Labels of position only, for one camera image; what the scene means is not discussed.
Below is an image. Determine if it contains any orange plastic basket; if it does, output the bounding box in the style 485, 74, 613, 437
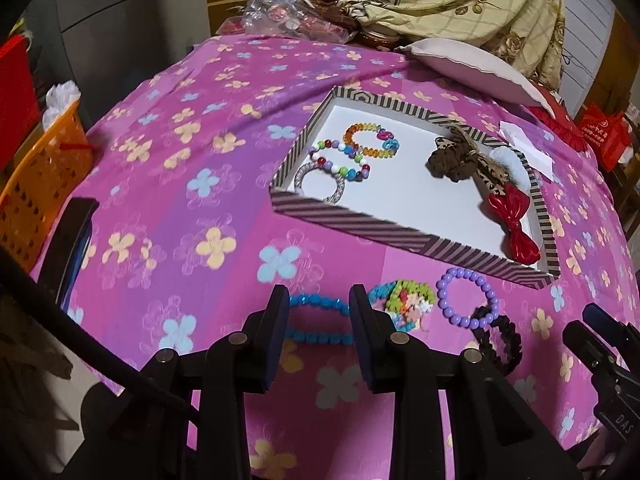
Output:
0, 100, 96, 273

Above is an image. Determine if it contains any blue bead bracelet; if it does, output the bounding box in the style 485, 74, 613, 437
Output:
282, 294, 357, 347

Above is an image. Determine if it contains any purple bead bracelet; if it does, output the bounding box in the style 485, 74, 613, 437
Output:
436, 267, 501, 330

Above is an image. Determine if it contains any silver woven bangle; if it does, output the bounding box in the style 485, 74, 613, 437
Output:
292, 162, 347, 206

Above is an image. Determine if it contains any black cable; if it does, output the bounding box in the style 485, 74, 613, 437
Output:
0, 245, 196, 411

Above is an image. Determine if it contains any striped cardboard box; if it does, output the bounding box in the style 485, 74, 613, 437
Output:
269, 86, 562, 291

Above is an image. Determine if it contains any red printed shopping bag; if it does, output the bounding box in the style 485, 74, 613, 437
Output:
580, 105, 632, 171

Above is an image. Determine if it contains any brown leopard bow hair tie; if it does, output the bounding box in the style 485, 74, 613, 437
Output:
426, 127, 513, 201

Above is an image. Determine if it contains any red bow hair clip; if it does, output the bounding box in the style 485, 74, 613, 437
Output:
487, 182, 542, 264

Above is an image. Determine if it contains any white fluffy hair tie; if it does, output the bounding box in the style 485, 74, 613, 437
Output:
487, 145, 534, 191

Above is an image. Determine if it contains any amber bead bracelet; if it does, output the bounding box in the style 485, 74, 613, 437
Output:
342, 121, 401, 160

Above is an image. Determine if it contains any multicolour bead bracelet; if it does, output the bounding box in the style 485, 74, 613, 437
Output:
309, 137, 373, 184

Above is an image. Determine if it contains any red round tin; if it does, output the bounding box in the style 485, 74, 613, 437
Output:
357, 25, 401, 51

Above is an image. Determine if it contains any black bead bracelet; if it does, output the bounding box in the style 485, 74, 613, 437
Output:
470, 305, 524, 376

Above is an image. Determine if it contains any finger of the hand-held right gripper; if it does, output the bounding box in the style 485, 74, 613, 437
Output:
562, 320, 632, 388
582, 304, 640, 348

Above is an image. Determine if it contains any red paper bag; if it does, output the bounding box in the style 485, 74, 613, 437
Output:
0, 35, 43, 171

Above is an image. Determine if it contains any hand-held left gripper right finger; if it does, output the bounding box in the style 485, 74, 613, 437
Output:
348, 284, 584, 480

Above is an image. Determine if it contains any red cloth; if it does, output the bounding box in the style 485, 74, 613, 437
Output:
527, 87, 588, 153

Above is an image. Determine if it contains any white plastic bag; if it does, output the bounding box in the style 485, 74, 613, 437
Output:
42, 80, 81, 128

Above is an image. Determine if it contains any black panel with blue edge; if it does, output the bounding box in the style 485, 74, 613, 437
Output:
37, 197, 101, 311

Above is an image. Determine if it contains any grey cabinet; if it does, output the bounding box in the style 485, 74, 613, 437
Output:
50, 0, 211, 111

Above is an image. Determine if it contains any white pillow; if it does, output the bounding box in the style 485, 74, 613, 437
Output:
395, 37, 556, 111

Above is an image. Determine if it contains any clear plastic bag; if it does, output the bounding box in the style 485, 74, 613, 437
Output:
227, 0, 358, 46

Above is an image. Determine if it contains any white paper slip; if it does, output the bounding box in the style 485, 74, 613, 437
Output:
500, 121, 556, 181

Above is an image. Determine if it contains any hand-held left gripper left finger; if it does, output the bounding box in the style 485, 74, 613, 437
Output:
80, 284, 292, 480

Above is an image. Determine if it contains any purple floral bedsheet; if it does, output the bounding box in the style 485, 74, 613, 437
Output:
30, 35, 638, 480

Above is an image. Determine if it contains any colourful star bead bracelet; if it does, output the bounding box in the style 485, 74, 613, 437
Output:
369, 280, 436, 334

